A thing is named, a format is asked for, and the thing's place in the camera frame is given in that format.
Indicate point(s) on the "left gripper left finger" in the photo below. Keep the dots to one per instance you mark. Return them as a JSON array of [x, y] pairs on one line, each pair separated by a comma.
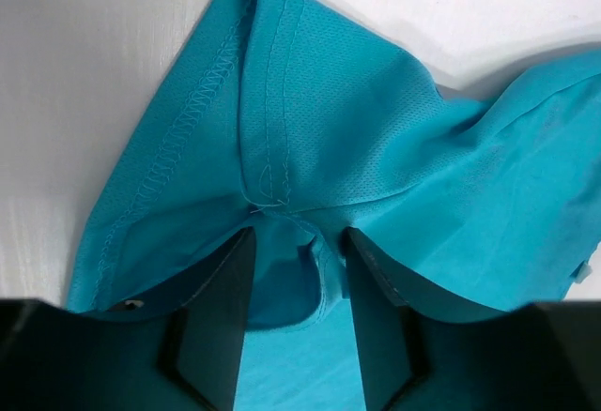
[[186, 343]]

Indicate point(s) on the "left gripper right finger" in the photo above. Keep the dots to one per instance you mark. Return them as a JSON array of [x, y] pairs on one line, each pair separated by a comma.
[[420, 346]]

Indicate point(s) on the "teal t shirt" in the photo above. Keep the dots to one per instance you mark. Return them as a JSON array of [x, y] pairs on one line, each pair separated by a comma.
[[285, 116]]

